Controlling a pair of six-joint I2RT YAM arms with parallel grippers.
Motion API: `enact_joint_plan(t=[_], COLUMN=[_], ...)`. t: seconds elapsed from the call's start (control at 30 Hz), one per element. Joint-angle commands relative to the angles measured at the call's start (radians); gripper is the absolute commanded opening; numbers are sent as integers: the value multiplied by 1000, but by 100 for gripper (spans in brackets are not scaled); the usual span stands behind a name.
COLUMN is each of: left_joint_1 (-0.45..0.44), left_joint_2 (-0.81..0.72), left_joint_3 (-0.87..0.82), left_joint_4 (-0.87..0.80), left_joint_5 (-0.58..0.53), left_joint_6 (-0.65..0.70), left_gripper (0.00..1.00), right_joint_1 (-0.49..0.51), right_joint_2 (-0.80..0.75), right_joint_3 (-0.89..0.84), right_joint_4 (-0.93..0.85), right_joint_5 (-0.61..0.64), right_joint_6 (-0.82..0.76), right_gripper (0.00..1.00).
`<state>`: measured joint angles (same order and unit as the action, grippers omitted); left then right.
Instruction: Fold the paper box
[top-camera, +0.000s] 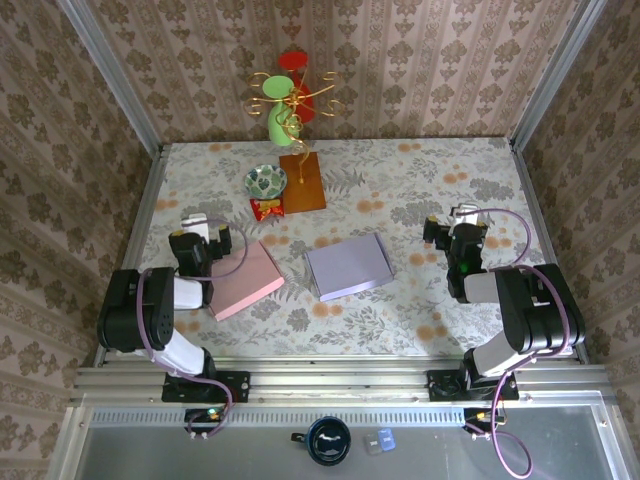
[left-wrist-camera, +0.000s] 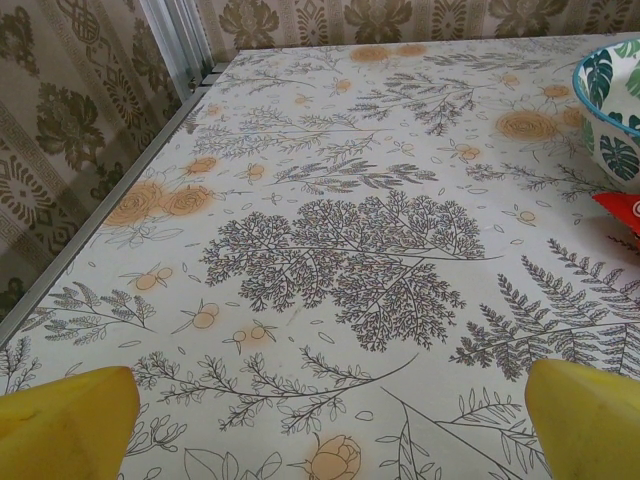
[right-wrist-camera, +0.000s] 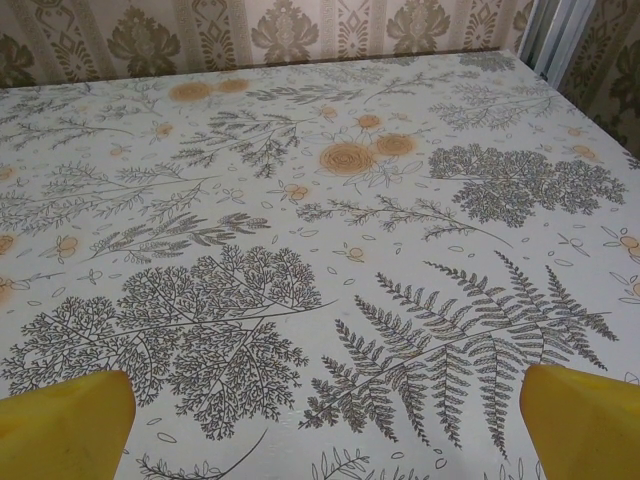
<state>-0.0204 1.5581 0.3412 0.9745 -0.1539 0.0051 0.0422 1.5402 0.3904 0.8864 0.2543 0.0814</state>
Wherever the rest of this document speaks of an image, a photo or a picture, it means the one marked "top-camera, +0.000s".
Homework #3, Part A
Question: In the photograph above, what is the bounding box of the aluminium mounting rail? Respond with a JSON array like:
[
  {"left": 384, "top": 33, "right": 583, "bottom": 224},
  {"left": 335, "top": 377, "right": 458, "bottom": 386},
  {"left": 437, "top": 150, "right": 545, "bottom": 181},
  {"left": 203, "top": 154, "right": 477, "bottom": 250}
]
[{"left": 69, "top": 355, "right": 614, "bottom": 406}]

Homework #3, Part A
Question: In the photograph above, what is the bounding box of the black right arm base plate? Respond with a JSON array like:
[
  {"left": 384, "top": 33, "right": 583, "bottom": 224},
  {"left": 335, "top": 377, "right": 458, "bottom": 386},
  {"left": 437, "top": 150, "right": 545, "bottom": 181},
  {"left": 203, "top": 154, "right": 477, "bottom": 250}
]
[{"left": 427, "top": 368, "right": 520, "bottom": 402}]

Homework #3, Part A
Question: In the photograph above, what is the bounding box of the slotted metal cable duct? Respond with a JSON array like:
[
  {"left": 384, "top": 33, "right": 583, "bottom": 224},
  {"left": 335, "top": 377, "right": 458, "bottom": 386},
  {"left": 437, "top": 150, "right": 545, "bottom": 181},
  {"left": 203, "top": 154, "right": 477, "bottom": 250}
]
[{"left": 89, "top": 407, "right": 466, "bottom": 426}]

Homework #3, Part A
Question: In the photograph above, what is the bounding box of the small board with green light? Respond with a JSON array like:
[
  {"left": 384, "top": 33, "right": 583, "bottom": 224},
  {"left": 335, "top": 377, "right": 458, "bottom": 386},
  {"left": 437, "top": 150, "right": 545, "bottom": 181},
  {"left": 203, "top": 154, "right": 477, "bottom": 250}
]
[{"left": 183, "top": 407, "right": 226, "bottom": 434}]

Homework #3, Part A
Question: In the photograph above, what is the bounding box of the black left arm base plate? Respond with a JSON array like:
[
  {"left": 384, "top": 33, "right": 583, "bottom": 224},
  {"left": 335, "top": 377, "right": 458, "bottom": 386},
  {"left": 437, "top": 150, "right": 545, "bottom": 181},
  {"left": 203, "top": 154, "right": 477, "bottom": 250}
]
[{"left": 162, "top": 370, "right": 251, "bottom": 404}]

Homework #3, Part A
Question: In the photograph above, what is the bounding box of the purple paper box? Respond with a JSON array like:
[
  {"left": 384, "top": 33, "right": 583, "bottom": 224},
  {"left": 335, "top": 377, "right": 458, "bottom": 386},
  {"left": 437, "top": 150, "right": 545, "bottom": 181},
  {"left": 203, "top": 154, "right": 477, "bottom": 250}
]
[{"left": 303, "top": 232, "right": 396, "bottom": 303}]

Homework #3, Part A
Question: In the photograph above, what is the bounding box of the gold wire stand wooden base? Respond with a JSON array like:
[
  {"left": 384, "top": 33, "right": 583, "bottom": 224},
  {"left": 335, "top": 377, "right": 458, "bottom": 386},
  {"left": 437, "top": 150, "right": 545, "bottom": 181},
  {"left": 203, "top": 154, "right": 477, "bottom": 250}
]
[{"left": 243, "top": 71, "right": 344, "bottom": 215}]

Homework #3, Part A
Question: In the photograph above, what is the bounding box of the red plastic goblet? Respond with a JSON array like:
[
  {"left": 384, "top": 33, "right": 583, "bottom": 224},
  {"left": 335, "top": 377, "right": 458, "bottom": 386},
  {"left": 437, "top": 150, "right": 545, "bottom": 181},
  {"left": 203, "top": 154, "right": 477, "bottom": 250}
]
[{"left": 277, "top": 51, "right": 317, "bottom": 124}]

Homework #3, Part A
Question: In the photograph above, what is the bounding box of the small board with orange light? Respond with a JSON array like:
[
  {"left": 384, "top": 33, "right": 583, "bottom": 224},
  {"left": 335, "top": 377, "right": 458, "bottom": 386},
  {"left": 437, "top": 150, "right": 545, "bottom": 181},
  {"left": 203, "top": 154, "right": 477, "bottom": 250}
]
[{"left": 462, "top": 407, "right": 504, "bottom": 435}]

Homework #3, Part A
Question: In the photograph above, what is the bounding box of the aluminium table side rail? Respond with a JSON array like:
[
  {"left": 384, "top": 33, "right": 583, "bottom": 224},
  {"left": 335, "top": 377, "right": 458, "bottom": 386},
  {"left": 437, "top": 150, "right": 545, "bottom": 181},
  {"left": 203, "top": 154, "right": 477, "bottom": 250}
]
[
  {"left": 94, "top": 144, "right": 169, "bottom": 369},
  {"left": 509, "top": 139, "right": 589, "bottom": 361}
]

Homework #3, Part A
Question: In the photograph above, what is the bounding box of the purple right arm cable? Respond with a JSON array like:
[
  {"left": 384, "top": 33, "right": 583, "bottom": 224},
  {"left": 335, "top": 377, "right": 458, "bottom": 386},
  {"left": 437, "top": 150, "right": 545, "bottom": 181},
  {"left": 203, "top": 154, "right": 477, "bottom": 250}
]
[{"left": 454, "top": 208, "right": 574, "bottom": 476}]

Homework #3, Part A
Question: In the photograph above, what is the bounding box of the leaf pattern bowl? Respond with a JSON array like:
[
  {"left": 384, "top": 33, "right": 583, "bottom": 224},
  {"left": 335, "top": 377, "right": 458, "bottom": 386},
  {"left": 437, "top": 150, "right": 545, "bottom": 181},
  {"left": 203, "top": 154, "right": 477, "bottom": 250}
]
[{"left": 244, "top": 164, "right": 289, "bottom": 199}]

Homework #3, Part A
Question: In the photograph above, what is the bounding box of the aluminium frame post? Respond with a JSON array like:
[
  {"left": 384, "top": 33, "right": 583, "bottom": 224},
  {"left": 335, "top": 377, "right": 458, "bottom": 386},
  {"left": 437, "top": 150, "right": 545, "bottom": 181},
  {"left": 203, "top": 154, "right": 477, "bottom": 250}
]
[
  {"left": 509, "top": 0, "right": 609, "bottom": 151},
  {"left": 57, "top": 0, "right": 166, "bottom": 156}
]

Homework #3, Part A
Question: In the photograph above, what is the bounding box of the pink paper box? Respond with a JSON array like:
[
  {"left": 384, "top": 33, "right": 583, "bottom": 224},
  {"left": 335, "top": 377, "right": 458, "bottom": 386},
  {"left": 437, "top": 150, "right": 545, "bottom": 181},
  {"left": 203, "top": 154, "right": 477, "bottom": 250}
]
[{"left": 207, "top": 238, "right": 286, "bottom": 323}]

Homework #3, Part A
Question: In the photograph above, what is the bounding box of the dark blue mug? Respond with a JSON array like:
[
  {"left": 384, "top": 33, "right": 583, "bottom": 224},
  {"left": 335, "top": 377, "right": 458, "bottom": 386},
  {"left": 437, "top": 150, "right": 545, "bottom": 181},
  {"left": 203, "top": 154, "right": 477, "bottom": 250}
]
[{"left": 291, "top": 416, "right": 353, "bottom": 467}]

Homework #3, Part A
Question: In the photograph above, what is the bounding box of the red snack packet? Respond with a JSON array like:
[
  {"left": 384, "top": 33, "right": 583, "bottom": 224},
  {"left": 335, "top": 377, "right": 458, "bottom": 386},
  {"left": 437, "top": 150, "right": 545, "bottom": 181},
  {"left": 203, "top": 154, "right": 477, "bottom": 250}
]
[{"left": 249, "top": 197, "right": 286, "bottom": 222}]

